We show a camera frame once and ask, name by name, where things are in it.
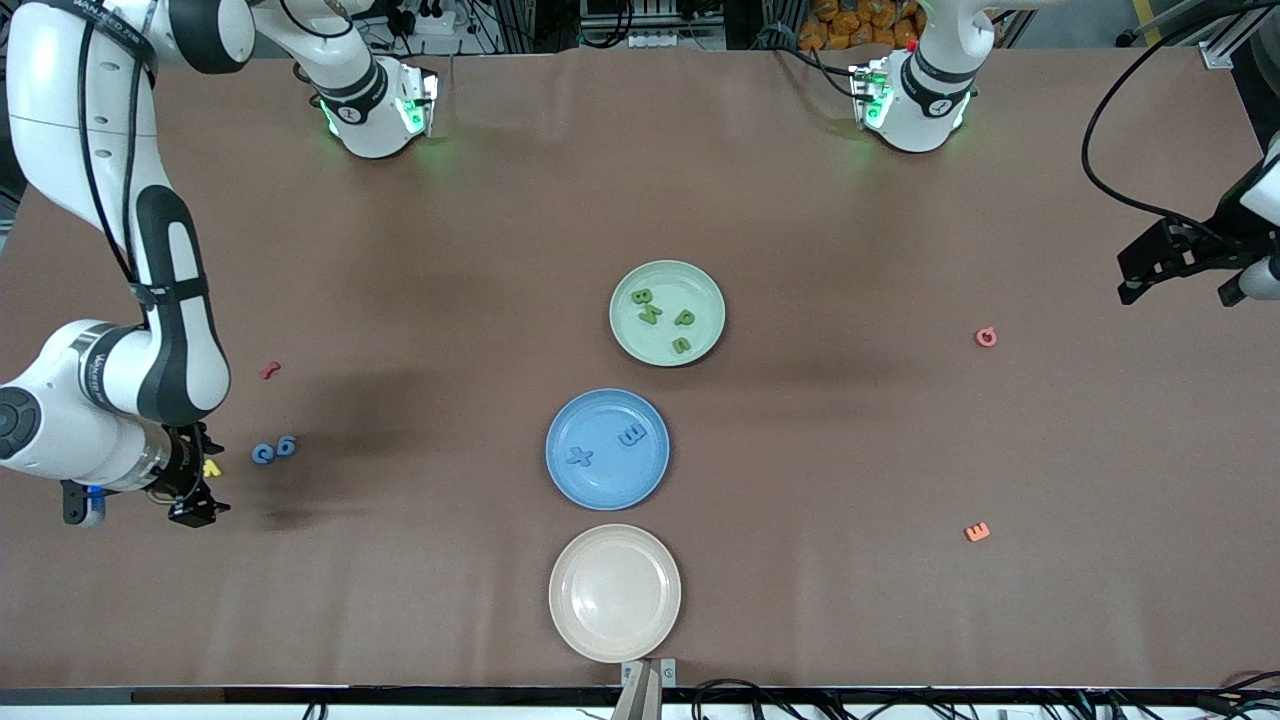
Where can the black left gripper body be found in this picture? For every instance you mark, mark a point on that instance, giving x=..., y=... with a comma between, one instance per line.
x=1216, y=244

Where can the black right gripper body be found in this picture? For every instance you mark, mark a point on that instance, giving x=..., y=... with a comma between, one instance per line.
x=184, y=468

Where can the blue letter g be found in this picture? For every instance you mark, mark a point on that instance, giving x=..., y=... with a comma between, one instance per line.
x=293, y=446

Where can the blue letter X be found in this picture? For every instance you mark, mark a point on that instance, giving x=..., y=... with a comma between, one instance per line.
x=580, y=458

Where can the blue letter E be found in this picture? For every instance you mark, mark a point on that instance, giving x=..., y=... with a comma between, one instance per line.
x=632, y=435

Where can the green letter N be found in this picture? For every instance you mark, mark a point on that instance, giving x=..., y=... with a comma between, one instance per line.
x=650, y=314

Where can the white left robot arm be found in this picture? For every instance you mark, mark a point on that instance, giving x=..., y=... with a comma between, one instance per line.
x=925, y=105

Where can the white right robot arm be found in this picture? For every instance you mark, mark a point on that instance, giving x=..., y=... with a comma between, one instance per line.
x=170, y=340

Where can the blue letter C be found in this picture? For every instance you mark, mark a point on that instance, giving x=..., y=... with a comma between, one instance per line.
x=262, y=461

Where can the pink letter Q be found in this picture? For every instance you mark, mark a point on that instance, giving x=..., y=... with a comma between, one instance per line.
x=980, y=340

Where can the orange letter E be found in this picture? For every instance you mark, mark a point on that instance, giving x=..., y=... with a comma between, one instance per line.
x=977, y=532

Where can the large table cover sheet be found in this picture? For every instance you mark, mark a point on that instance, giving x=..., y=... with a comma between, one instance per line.
x=450, y=250

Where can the bag of orange objects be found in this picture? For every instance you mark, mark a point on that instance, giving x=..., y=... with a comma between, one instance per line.
x=850, y=22

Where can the blue plate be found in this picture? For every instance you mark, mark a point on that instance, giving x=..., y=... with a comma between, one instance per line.
x=607, y=480

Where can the beige plate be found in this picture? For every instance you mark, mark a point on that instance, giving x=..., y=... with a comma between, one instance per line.
x=615, y=593

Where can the white power strip with plugs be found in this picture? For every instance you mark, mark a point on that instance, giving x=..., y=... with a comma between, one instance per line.
x=435, y=22

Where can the green plate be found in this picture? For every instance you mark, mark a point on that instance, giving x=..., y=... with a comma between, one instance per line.
x=665, y=290

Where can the long white power strip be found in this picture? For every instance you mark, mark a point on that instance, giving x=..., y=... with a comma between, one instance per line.
x=660, y=40

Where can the aluminium frame profile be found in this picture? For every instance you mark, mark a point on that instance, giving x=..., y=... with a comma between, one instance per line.
x=1235, y=35

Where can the small metal bracket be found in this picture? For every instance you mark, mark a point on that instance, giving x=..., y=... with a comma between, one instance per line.
x=670, y=670

